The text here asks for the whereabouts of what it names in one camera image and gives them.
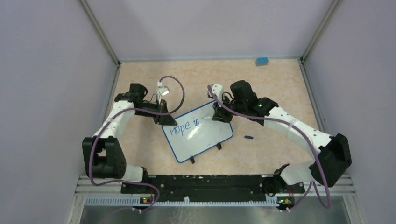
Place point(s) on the blue framed whiteboard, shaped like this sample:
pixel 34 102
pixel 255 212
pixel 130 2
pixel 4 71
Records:
pixel 194 135

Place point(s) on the white cable duct rail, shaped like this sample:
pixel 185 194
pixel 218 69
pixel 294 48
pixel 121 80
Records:
pixel 135 201

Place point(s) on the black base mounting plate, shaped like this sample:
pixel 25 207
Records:
pixel 213 188

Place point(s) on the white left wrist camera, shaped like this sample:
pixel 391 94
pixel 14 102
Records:
pixel 161 89

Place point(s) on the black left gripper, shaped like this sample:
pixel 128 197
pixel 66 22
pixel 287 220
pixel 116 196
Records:
pixel 165 119

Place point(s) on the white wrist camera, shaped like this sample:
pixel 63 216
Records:
pixel 161 89
pixel 217 90

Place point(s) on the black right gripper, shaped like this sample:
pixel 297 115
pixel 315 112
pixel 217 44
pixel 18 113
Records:
pixel 220 114

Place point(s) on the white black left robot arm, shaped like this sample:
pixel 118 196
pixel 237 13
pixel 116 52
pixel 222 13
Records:
pixel 103 155

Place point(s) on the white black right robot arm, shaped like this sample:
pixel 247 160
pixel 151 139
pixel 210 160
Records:
pixel 330 155

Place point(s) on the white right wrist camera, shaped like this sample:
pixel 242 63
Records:
pixel 217 90

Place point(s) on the blue toy brick block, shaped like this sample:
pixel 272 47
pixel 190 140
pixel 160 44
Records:
pixel 262 61

